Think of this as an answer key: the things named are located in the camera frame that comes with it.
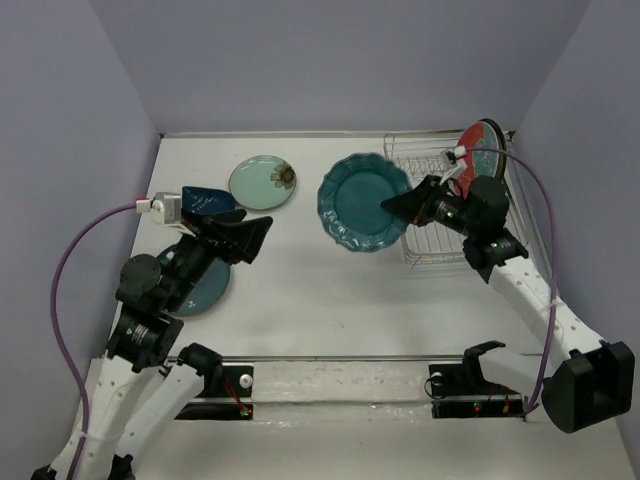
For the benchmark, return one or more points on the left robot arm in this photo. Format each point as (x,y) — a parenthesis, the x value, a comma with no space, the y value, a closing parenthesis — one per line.
(117,427)

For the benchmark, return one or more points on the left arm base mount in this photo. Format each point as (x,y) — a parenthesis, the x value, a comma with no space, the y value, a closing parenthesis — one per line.
(230,399)

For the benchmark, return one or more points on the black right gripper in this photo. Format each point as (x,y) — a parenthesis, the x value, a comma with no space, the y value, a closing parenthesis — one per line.
(415,205)

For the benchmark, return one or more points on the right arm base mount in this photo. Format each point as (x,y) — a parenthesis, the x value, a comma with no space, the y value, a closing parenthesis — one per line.
(461,391)

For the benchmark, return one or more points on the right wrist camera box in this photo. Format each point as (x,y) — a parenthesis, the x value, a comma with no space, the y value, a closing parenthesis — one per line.
(453,161)

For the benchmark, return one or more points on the metal wire dish rack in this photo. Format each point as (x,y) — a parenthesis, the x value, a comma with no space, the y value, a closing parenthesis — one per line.
(418,153)

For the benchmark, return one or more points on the red plate with teal flower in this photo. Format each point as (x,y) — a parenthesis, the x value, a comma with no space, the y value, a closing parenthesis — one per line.
(479,140)

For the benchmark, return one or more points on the teal scalloped plate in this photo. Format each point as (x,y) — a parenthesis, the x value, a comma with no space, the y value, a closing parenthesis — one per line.
(349,202)

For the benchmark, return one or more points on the navy blue leaf-shaped dish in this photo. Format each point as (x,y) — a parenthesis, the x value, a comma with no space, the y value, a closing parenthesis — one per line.
(206,201)

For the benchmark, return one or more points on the small dark teal round plate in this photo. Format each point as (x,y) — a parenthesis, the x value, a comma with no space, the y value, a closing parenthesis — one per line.
(198,286)

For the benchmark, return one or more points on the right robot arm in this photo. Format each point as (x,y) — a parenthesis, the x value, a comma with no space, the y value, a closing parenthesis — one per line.
(580,379)

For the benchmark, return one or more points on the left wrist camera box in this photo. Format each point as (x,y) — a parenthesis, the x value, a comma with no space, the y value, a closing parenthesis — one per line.
(166,210)

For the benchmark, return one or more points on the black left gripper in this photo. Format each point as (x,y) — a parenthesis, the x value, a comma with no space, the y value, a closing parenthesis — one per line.
(234,237)

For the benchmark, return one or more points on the light green flower plate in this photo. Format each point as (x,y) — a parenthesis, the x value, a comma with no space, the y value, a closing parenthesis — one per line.
(262,182)

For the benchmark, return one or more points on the cream plate with metallic rim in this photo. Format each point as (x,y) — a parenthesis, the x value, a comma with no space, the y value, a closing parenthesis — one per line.
(501,145)

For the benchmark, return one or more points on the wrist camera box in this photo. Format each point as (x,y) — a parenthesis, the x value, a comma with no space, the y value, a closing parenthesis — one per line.
(453,161)
(166,210)

